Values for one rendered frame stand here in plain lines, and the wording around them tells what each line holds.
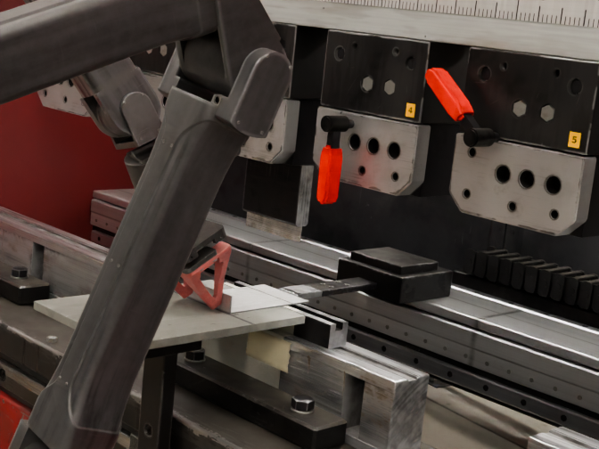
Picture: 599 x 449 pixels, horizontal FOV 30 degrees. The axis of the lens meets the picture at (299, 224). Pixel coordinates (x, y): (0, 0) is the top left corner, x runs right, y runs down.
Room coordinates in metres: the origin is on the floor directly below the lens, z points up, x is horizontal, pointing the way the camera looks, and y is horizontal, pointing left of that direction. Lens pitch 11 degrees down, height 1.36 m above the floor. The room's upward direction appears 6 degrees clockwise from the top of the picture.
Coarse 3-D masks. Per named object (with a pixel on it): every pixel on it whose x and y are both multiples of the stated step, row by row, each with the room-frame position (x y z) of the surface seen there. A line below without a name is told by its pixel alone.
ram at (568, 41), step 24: (264, 0) 1.35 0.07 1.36; (288, 0) 1.32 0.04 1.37; (312, 0) 1.29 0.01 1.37; (312, 24) 1.29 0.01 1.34; (336, 24) 1.26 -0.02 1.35; (360, 24) 1.24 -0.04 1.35; (384, 24) 1.21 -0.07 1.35; (408, 24) 1.19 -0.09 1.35; (432, 24) 1.17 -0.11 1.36; (456, 24) 1.14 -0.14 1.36; (480, 24) 1.12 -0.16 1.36; (504, 24) 1.10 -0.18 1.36; (528, 24) 1.08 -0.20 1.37; (552, 24) 1.06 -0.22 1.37; (504, 48) 1.10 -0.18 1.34; (528, 48) 1.08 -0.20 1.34; (552, 48) 1.06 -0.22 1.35; (576, 48) 1.04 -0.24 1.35
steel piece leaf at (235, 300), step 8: (208, 288) 1.30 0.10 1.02; (240, 288) 1.38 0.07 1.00; (248, 288) 1.39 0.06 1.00; (192, 296) 1.32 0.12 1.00; (224, 296) 1.27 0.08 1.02; (232, 296) 1.27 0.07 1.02; (240, 296) 1.34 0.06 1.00; (248, 296) 1.35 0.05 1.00; (256, 296) 1.35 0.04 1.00; (264, 296) 1.36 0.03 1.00; (272, 296) 1.36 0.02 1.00; (224, 304) 1.27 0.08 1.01; (232, 304) 1.30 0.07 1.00; (240, 304) 1.31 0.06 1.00; (248, 304) 1.31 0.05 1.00; (256, 304) 1.31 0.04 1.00; (264, 304) 1.32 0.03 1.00; (272, 304) 1.32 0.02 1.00; (280, 304) 1.33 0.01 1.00; (288, 304) 1.33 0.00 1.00; (232, 312) 1.27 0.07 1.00; (240, 312) 1.28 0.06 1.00
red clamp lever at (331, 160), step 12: (324, 120) 1.20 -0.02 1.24; (336, 120) 1.20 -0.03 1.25; (348, 120) 1.21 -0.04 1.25; (336, 132) 1.21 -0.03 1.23; (336, 144) 1.21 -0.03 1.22; (324, 156) 1.20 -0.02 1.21; (336, 156) 1.20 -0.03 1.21; (324, 168) 1.20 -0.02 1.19; (336, 168) 1.20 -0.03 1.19; (324, 180) 1.20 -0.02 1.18; (336, 180) 1.21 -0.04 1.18; (324, 192) 1.20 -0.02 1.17; (336, 192) 1.21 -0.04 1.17
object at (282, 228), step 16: (256, 160) 1.39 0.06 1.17; (256, 176) 1.38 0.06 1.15; (272, 176) 1.36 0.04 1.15; (288, 176) 1.34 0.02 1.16; (304, 176) 1.33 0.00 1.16; (256, 192) 1.38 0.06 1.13; (272, 192) 1.36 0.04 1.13; (288, 192) 1.34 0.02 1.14; (304, 192) 1.33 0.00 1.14; (256, 208) 1.38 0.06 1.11; (272, 208) 1.36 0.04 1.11; (288, 208) 1.34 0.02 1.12; (304, 208) 1.34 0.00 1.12; (256, 224) 1.39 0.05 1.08; (272, 224) 1.37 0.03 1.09; (288, 224) 1.35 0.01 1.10; (304, 224) 1.34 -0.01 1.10
